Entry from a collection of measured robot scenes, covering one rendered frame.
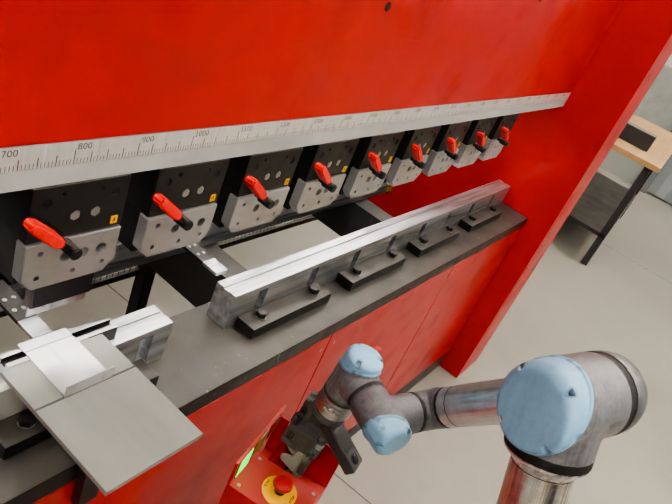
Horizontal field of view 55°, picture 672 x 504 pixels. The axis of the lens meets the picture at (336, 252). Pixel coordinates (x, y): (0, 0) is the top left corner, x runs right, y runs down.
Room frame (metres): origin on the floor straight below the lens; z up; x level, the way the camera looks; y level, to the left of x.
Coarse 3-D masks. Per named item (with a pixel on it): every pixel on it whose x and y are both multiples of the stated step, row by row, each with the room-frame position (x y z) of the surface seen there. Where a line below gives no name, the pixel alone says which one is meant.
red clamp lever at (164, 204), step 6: (156, 198) 0.81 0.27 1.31; (162, 198) 0.82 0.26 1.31; (156, 204) 0.82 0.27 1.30; (162, 204) 0.81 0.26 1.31; (168, 204) 0.82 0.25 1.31; (162, 210) 0.84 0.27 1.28; (168, 210) 0.83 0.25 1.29; (174, 210) 0.84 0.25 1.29; (174, 216) 0.84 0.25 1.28; (180, 216) 0.85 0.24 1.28; (180, 222) 0.86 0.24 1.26; (186, 222) 0.87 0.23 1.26; (192, 222) 0.88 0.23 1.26; (186, 228) 0.86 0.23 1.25
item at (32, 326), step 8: (0, 272) 0.86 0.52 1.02; (0, 280) 0.86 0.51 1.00; (8, 280) 0.87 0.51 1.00; (0, 288) 0.84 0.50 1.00; (8, 288) 0.85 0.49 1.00; (0, 296) 0.82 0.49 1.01; (8, 296) 0.83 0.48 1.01; (16, 296) 0.84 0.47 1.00; (0, 304) 0.81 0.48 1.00; (8, 304) 0.81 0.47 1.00; (16, 304) 0.82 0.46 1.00; (24, 304) 0.83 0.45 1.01; (8, 312) 0.80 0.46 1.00; (16, 312) 0.80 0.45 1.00; (24, 312) 0.81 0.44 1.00; (16, 320) 0.79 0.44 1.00; (24, 320) 0.79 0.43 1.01; (32, 320) 0.80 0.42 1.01; (40, 320) 0.81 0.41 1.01; (24, 328) 0.78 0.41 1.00; (32, 328) 0.79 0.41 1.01; (40, 328) 0.79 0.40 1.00; (48, 328) 0.80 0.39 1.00; (32, 336) 0.77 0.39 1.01
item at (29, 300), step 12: (84, 276) 0.80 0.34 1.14; (48, 288) 0.74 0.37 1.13; (60, 288) 0.76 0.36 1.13; (72, 288) 0.78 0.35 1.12; (84, 288) 0.80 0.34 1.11; (24, 300) 0.73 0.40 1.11; (36, 300) 0.73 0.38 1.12; (48, 300) 0.75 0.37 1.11; (60, 300) 0.78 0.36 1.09; (72, 300) 0.80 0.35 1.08; (36, 312) 0.74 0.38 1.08
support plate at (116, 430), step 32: (96, 352) 0.80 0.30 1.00; (32, 384) 0.69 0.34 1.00; (96, 384) 0.74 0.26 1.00; (128, 384) 0.76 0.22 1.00; (64, 416) 0.66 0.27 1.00; (96, 416) 0.68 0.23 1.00; (128, 416) 0.70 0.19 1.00; (160, 416) 0.73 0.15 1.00; (64, 448) 0.61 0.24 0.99; (96, 448) 0.63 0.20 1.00; (128, 448) 0.65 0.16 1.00; (160, 448) 0.67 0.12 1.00; (96, 480) 0.58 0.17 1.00; (128, 480) 0.60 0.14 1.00
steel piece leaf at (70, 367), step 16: (32, 352) 0.74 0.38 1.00; (48, 352) 0.76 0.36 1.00; (64, 352) 0.77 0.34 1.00; (80, 352) 0.78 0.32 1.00; (48, 368) 0.72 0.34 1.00; (64, 368) 0.74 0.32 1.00; (80, 368) 0.75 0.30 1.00; (96, 368) 0.77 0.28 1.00; (112, 368) 0.76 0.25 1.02; (64, 384) 0.71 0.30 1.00; (80, 384) 0.71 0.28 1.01
